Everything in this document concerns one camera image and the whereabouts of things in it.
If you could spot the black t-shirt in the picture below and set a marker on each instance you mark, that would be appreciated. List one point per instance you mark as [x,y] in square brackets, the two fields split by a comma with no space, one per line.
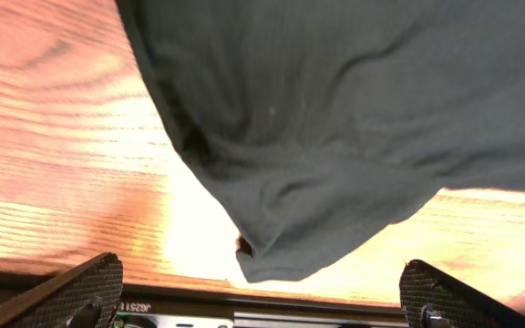
[315,124]

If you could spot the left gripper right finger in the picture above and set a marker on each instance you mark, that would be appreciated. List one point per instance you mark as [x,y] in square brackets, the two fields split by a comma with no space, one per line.
[431,298]

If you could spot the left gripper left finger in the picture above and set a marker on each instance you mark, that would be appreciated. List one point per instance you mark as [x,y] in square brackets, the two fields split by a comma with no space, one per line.
[85,296]

